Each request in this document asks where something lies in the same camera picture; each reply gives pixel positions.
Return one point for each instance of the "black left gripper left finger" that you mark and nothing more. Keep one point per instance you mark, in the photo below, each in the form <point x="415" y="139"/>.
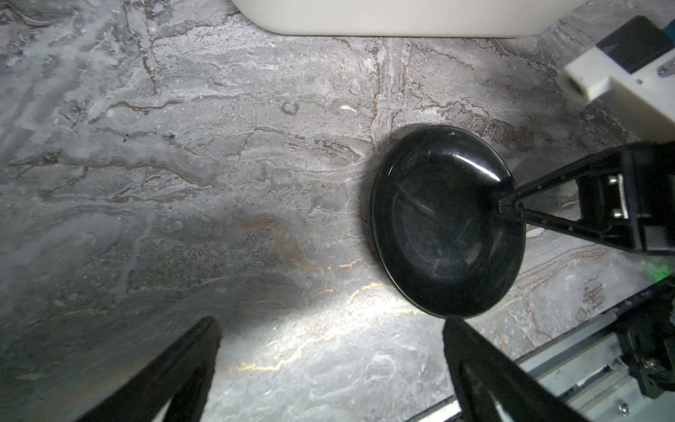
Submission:
<point x="179" y="379"/>

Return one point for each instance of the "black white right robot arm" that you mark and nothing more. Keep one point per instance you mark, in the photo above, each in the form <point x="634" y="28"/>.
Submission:
<point x="647" y="342"/>

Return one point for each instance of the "white plastic bin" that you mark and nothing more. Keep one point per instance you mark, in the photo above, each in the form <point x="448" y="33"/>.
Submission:
<point x="406" y="18"/>

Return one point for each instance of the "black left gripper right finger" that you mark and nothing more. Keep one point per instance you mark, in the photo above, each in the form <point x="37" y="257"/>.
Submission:
<point x="484" y="379"/>

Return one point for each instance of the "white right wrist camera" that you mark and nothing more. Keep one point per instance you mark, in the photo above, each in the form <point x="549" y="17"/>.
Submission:
<point x="631" y="71"/>

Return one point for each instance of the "black round plate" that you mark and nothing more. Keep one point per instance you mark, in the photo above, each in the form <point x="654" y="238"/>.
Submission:
<point x="435" y="223"/>

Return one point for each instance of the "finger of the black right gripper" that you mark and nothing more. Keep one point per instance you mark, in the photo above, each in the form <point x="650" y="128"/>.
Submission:
<point x="625" y="198"/>

